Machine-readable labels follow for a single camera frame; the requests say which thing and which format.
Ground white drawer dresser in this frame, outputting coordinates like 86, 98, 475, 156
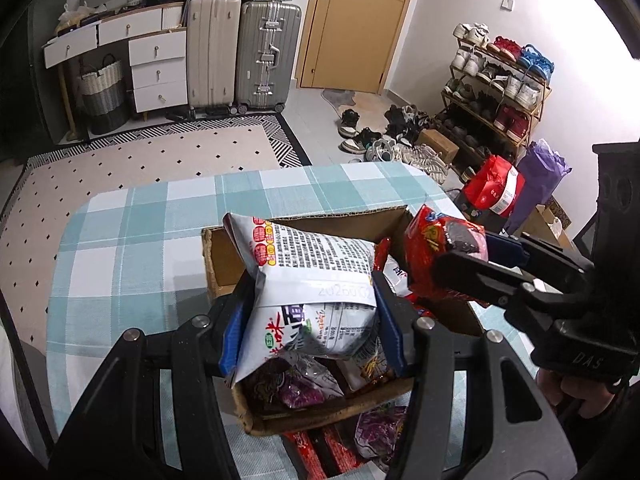
42, 2, 190, 121

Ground red shopping bag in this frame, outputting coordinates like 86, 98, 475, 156
460, 155, 526, 219

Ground purple snack packet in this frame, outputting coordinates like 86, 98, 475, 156
354, 405, 409, 461

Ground wooden door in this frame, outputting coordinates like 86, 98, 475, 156
295, 0, 419, 95

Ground person's right forearm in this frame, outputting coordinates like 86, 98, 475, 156
555, 392, 640, 480

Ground red white glue packet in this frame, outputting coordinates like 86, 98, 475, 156
374, 237, 436, 319

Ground pile of loose shoes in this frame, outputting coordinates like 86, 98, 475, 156
337, 104, 454, 184

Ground silver suitcase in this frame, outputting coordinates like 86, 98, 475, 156
235, 1, 303, 114

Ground open carton with white items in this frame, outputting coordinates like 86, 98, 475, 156
525, 195, 574, 241

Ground purple candy packet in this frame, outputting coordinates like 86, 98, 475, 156
242, 352, 346, 411

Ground red packets under box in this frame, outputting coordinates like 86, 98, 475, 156
282, 422, 371, 479

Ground beige suitcase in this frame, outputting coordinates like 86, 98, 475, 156
186, 0, 243, 114

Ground purple bag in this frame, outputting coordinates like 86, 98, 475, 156
505, 139, 574, 234

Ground red cookie packet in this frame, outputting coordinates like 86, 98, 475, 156
402, 204, 489, 304

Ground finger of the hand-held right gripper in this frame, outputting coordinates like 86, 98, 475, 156
481, 232, 592, 282
431, 252, 552, 322

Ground person's right hand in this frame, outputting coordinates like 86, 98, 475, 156
536, 370, 622, 417

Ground wooden shoe rack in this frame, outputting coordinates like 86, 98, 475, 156
440, 42, 554, 162

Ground patterned beige rug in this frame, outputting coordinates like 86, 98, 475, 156
0, 112, 314, 261

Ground woven laundry basket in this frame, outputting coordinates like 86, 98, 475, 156
80, 57, 131, 136

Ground small cardboard box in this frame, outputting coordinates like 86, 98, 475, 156
417, 129, 460, 161

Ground row of assorted shoes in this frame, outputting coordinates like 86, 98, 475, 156
442, 22, 556, 159

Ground white orange chip bag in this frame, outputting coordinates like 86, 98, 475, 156
345, 330, 401, 391

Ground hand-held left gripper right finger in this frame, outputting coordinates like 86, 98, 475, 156
370, 272, 578, 480

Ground large cardboard box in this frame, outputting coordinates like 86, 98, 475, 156
201, 205, 486, 436

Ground checked tablecloth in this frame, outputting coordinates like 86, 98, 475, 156
47, 160, 541, 480

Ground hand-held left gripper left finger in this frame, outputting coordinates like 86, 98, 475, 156
47, 270, 256, 480

